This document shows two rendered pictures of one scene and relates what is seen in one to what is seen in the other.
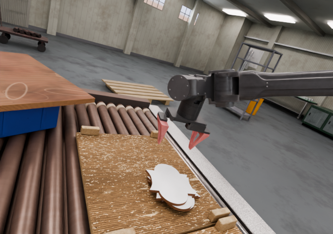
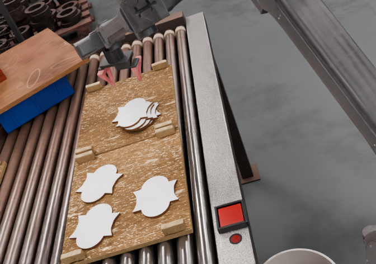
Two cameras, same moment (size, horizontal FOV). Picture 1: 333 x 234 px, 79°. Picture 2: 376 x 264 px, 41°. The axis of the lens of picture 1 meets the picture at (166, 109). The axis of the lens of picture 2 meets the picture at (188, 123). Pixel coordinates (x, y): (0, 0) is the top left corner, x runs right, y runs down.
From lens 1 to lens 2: 1.33 m
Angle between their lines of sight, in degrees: 41
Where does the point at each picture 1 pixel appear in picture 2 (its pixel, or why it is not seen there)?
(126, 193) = (103, 128)
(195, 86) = (80, 50)
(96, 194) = (84, 133)
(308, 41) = not seen: outside the picture
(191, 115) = (111, 60)
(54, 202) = (64, 142)
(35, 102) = (42, 84)
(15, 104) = (31, 90)
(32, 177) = (55, 132)
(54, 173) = (67, 127)
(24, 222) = (49, 154)
